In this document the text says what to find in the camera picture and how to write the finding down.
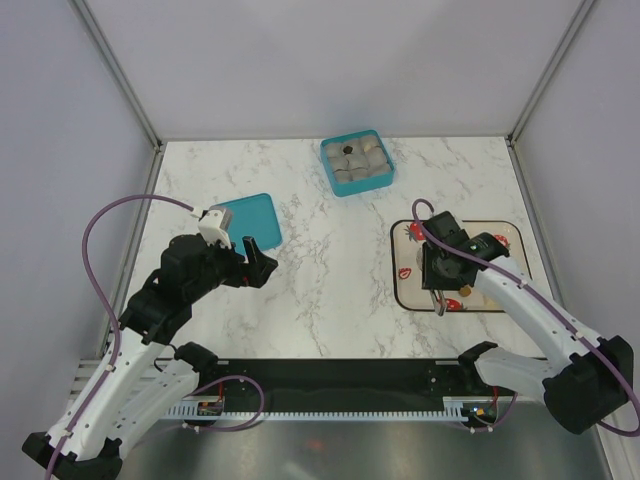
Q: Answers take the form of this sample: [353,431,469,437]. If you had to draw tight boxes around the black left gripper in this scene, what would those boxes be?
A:
[187,232,277,301]

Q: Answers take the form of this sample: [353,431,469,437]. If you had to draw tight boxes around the metal tongs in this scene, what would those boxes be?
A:
[430,290,448,317]

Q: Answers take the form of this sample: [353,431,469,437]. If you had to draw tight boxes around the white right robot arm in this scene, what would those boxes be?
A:
[414,211,639,437]

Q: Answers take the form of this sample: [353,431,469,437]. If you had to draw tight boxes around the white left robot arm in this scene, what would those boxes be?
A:
[22,234,278,479]

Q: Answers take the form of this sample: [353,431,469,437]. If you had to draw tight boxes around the teal chocolate box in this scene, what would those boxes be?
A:
[320,129,396,197]

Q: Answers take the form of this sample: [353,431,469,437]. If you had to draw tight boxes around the teal box lid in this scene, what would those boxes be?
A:
[220,193,282,255]

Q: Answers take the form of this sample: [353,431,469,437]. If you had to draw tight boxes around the strawberry print tray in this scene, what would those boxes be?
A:
[390,219,531,313]

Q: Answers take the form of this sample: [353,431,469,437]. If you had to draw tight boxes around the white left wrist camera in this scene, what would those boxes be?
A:
[198,206,233,249]

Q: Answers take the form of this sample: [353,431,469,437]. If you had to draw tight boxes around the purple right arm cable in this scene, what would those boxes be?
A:
[411,199,640,441]

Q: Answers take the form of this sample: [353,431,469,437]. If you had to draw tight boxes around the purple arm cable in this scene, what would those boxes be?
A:
[411,199,640,441]
[44,194,201,476]

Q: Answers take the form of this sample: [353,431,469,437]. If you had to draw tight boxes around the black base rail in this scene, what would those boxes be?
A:
[212,359,492,410]

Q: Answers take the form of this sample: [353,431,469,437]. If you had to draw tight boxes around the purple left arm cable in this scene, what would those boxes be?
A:
[44,194,201,476]

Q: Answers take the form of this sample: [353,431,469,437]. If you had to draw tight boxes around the white slotted cable duct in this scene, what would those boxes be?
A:
[161,397,498,422]

